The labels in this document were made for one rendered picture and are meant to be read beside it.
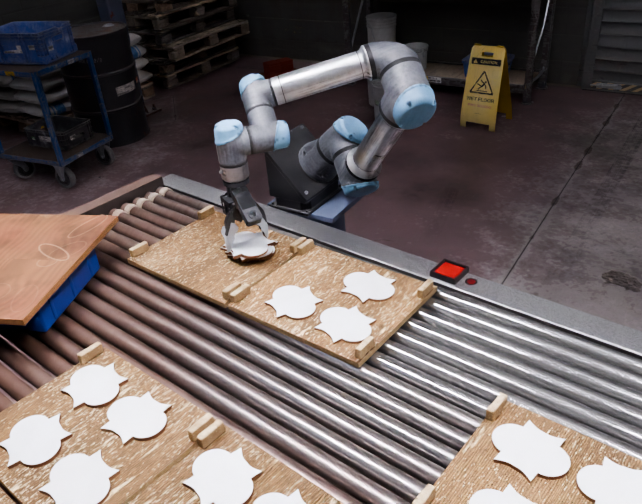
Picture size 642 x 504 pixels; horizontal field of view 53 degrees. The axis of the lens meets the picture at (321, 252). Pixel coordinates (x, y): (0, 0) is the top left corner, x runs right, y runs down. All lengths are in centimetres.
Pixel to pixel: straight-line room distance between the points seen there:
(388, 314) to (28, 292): 88
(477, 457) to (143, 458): 63
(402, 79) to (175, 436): 102
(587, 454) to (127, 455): 86
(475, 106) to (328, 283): 367
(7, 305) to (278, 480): 81
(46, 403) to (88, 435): 16
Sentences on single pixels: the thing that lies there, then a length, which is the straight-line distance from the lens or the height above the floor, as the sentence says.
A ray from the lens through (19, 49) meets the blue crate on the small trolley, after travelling 492.
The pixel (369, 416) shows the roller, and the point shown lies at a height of 92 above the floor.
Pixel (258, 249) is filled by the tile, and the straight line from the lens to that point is 179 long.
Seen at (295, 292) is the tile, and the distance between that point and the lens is 165.
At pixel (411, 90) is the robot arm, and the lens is 170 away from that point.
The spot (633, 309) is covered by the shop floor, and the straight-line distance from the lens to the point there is 332.
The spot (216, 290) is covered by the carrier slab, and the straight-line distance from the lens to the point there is 172.
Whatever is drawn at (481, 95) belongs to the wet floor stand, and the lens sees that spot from 519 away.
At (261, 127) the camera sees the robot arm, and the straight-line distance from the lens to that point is 170.
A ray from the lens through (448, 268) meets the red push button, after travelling 175.
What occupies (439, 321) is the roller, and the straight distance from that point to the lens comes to 158.
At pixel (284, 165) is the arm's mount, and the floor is 103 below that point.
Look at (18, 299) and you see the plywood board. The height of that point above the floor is 104.
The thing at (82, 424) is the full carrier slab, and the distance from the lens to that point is 145.
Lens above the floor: 189
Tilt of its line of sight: 31 degrees down
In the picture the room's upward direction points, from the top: 5 degrees counter-clockwise
